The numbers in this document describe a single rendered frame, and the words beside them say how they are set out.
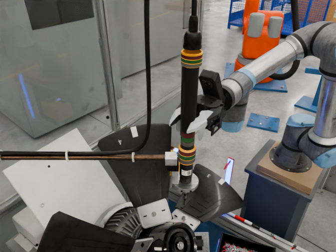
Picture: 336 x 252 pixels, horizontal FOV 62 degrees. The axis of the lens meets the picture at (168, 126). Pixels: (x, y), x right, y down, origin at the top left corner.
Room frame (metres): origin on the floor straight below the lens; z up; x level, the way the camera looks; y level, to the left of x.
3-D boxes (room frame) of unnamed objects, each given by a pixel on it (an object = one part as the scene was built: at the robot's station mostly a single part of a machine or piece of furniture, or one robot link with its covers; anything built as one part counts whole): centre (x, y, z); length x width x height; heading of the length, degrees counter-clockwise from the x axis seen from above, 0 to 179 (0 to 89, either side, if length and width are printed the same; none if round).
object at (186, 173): (0.54, -0.05, 1.55); 0.04 x 0.04 x 0.46
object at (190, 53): (0.54, -0.05, 1.70); 0.04 x 0.04 x 0.03
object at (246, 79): (0.76, -0.21, 1.53); 0.11 x 0.08 x 0.09; 143
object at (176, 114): (0.57, -0.03, 1.53); 0.09 x 0.03 x 0.06; 134
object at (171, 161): (0.54, -0.04, 1.40); 0.09 x 0.07 x 0.10; 90
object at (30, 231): (0.72, 0.54, 0.92); 0.17 x 0.16 x 0.11; 55
